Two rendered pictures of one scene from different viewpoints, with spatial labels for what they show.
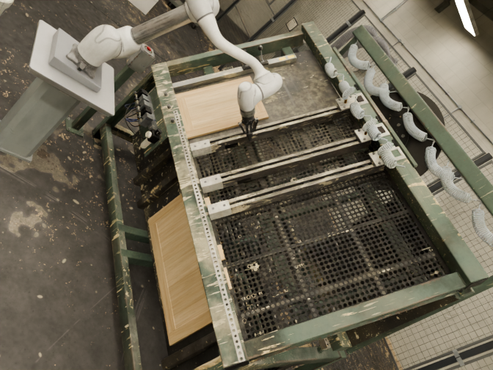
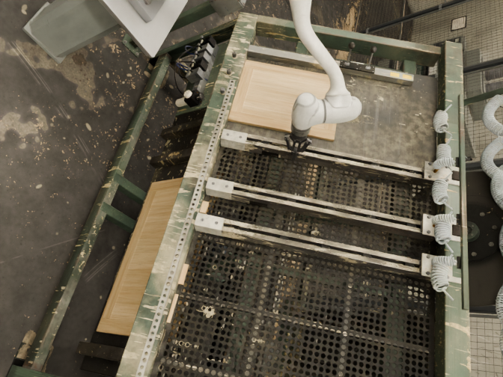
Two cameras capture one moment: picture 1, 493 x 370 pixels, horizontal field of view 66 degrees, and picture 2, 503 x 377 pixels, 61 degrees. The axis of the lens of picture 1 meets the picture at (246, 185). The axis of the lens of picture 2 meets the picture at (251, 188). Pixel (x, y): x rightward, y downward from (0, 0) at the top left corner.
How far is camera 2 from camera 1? 54 cm
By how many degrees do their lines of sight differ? 12
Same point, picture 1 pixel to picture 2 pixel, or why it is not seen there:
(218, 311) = (138, 342)
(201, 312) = not seen: hidden behind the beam
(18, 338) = not seen: outside the picture
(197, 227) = (174, 233)
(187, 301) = (135, 297)
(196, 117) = (251, 99)
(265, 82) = (336, 105)
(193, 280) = not seen: hidden behind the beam
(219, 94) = (295, 83)
